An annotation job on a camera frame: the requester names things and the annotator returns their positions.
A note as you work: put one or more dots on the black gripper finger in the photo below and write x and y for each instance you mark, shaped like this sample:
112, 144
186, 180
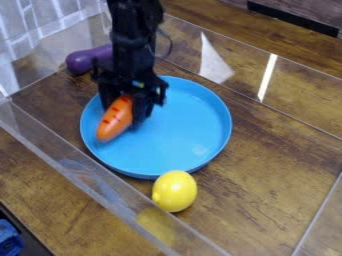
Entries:
110, 91
143, 101

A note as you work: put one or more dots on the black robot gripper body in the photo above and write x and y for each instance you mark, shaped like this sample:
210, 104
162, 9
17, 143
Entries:
132, 63

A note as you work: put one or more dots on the orange toy carrot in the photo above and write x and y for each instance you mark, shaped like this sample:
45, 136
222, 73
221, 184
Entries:
116, 119

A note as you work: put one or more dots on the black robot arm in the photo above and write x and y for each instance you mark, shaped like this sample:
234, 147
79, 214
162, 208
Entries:
135, 18

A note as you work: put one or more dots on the purple toy eggplant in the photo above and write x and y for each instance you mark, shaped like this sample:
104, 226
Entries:
90, 60

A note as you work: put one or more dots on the blue round plate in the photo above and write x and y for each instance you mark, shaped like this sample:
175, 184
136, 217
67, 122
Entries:
180, 138

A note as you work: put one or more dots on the yellow toy lemon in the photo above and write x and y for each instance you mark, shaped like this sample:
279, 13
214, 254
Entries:
174, 191

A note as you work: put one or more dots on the blue object at corner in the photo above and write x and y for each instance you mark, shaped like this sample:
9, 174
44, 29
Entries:
11, 240

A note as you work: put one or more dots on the clear acrylic enclosure wall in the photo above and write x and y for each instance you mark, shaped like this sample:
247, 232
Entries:
270, 192

